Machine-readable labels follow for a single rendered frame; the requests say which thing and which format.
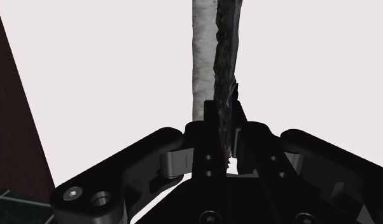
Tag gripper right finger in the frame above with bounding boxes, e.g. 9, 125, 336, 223
230, 100, 383, 224

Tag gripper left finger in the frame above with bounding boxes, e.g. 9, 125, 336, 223
50, 100, 227, 224

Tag dark slab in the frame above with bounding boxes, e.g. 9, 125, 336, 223
191, 0, 244, 168

